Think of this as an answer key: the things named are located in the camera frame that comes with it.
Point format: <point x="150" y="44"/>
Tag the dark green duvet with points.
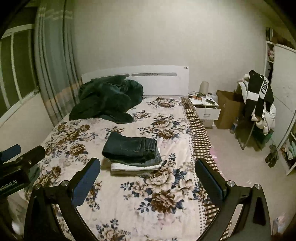
<point x="108" y="98"/>

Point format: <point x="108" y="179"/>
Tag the white shelf unit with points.
<point x="279" y="68"/>

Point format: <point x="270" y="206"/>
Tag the grey striped curtain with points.
<point x="54" y="57"/>

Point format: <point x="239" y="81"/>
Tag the dark blue denim jeans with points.
<point x="124" y="148"/>

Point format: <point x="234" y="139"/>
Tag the brown cardboard box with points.
<point x="230" y="105"/>

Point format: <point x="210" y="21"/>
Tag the folded grey jeans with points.
<point x="152" y="162"/>

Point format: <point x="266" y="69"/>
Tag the white nightstand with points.
<point x="206" y="108"/>

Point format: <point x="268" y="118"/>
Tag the floral bed blanket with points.
<point x="168" y="203"/>

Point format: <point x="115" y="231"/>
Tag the folded white clothes stack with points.
<point x="125" y="170"/>

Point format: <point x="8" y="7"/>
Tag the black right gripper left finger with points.
<point x="41" y="222"/>

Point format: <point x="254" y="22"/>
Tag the dark slippers on floor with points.
<point x="272" y="157"/>

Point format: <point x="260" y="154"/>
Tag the white bed headboard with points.
<point x="156" y="80"/>

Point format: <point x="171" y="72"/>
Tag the black white jacket on chair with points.
<point x="259" y="95"/>

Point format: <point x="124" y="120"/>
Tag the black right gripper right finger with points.
<point x="253" y="222"/>

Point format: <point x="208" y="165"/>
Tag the white cylinder lamp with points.
<point x="204" y="87"/>

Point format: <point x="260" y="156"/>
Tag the window with white frame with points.
<point x="18" y="73"/>

